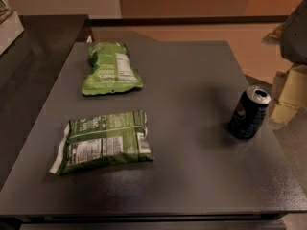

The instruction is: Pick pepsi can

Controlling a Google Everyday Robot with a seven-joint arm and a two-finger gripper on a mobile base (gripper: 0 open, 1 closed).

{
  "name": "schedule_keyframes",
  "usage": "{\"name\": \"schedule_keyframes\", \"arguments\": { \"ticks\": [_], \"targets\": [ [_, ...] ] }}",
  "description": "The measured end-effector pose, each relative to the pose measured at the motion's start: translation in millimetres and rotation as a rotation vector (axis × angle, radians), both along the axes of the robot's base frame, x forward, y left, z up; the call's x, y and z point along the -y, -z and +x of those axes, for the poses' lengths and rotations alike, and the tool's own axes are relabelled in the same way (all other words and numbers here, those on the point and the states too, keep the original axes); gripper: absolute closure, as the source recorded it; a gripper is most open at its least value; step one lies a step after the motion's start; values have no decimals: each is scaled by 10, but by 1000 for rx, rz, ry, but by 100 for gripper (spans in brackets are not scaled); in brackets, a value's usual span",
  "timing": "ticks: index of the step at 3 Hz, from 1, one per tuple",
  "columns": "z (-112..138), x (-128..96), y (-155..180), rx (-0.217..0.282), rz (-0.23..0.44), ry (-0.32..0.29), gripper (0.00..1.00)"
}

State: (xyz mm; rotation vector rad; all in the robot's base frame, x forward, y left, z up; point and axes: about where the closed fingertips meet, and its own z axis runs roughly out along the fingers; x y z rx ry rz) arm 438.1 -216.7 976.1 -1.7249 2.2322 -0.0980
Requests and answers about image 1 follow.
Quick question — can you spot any dark green snack bag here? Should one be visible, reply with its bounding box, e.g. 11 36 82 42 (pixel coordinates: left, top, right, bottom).
50 110 154 175

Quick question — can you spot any yellow cardboard box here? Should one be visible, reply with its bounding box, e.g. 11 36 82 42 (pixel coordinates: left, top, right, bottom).
269 63 307 125

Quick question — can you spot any dark blue pepsi can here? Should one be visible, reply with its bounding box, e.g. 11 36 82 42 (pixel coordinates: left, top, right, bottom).
228 85 272 140

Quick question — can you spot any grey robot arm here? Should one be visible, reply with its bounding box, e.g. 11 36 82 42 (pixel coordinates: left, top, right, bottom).
280 0 307 64

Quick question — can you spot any dark side table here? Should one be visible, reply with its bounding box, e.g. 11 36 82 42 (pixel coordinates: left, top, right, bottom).
0 15 92 188

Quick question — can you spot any light green snack bag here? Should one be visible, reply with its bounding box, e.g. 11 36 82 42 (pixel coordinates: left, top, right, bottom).
82 42 143 96

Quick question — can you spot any white box with picture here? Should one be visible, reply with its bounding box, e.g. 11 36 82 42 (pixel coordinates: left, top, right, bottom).
0 0 24 55

